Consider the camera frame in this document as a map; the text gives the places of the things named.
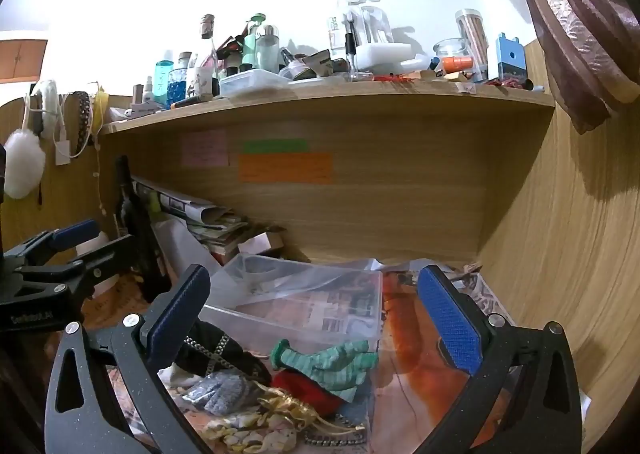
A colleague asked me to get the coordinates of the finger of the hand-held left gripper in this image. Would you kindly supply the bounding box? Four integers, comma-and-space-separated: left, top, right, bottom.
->
12, 234, 137, 296
2, 219, 101, 269

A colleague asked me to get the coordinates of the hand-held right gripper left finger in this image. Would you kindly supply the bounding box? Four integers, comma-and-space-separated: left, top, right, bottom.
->
44, 264, 213, 454

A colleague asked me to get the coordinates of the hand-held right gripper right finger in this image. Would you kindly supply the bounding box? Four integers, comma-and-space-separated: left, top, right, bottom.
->
415, 264, 584, 454

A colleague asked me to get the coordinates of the clear plastic storage box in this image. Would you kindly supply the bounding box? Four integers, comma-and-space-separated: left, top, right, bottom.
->
197, 254, 385, 454

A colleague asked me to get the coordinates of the green striped stocking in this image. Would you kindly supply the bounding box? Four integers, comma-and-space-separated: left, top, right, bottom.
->
270, 339, 379, 403

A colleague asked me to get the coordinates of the white roll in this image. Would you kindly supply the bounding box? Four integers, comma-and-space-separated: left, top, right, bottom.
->
75, 233, 121, 292

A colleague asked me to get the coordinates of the folded newspaper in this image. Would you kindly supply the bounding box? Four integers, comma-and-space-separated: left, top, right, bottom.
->
450, 263, 517, 331

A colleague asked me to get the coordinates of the black bottle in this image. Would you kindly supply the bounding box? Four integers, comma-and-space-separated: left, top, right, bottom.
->
114, 155, 162, 296

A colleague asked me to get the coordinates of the white fluffy puff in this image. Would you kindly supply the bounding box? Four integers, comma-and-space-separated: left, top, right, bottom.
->
4, 129, 47, 200

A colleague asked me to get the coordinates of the grey knitted glove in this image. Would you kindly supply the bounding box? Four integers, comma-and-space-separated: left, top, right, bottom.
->
182, 371, 259, 415

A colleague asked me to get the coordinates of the stack of newspapers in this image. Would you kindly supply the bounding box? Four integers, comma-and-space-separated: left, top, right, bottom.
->
131, 177, 252, 256

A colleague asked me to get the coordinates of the brown cardboard box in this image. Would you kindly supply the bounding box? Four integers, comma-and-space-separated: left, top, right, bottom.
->
237, 231, 287, 261

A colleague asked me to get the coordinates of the beaded headband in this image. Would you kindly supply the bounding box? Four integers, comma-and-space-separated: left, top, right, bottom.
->
74, 92, 96, 158

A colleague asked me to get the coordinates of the white fluffy headband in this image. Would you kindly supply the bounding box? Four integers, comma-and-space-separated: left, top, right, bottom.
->
37, 80, 62, 140

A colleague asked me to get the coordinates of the pink sticky note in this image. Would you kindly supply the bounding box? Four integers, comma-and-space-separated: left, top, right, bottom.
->
181, 131, 230, 167

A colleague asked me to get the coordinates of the floral yellow scrunchie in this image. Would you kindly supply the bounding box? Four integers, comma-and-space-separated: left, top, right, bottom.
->
202, 411, 301, 454

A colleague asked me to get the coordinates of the gold ribbon bow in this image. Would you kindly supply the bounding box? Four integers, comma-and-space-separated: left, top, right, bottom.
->
255, 381, 366, 436

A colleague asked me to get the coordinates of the red fabric piece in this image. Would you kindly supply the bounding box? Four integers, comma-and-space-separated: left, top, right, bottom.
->
272, 369, 351, 418

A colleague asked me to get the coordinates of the orange sticky note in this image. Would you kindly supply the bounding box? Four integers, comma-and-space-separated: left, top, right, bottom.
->
238, 153, 333, 184

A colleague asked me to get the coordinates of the blue liquid bottle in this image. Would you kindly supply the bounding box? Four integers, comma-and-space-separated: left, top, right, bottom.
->
154, 50, 175, 110

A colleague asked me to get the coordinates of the blue beads bottle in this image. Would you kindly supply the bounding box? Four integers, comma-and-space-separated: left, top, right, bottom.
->
167, 52, 194, 103

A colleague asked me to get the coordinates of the brown wooden panel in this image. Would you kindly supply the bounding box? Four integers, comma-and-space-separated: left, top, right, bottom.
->
0, 38, 49, 84

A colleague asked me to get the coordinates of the green sticky note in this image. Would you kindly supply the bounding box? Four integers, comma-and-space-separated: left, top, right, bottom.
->
242, 138, 310, 154

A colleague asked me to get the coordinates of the white printed cup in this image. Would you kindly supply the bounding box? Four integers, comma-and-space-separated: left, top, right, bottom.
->
192, 67, 216, 98

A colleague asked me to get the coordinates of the clear lidded plastic container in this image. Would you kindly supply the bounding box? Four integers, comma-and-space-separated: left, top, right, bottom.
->
219, 69, 296, 96

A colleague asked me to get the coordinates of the wooden shelf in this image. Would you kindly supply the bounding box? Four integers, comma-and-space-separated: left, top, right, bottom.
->
99, 77, 557, 136

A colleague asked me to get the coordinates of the brown capped bottle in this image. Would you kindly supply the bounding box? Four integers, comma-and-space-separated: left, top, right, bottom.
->
200, 14, 217, 68

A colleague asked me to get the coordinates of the green pump bottle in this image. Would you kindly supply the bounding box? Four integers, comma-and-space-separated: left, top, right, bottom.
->
242, 13, 266, 70

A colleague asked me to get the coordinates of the orange capped tube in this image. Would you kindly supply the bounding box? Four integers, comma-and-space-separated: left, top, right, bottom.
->
440, 56, 474, 76

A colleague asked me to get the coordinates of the pale green silver-capped bottle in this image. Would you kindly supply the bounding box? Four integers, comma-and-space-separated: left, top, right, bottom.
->
256, 25, 280, 72

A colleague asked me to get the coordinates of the blue box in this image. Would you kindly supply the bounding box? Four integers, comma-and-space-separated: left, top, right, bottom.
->
496, 33, 526, 83

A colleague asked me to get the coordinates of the glass jar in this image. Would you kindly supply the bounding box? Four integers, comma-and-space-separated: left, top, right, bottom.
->
432, 38, 469, 70

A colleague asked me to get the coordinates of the white tray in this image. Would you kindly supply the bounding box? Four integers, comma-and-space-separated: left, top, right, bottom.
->
357, 42, 421, 73

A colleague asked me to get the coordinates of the clear tube of sticks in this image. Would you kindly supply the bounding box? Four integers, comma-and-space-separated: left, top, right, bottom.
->
455, 9, 490, 83

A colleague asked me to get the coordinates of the black capped glass vial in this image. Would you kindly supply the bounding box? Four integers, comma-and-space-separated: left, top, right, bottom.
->
345, 19, 360, 80

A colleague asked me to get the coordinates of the clear tall bottle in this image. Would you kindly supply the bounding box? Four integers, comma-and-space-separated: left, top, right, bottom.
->
328, 14, 351, 60

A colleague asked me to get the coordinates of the clear acrylic organizer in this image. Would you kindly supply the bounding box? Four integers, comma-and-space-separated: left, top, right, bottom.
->
345, 0, 394, 48

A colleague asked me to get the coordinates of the brown satin cloth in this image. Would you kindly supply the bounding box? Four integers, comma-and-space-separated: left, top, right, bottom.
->
525, 0, 640, 136

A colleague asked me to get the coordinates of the black cloth with chain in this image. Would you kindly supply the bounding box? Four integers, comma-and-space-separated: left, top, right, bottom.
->
175, 321, 274, 385

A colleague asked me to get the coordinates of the silver chain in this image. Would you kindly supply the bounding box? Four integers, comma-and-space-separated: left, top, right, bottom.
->
300, 414, 371, 448

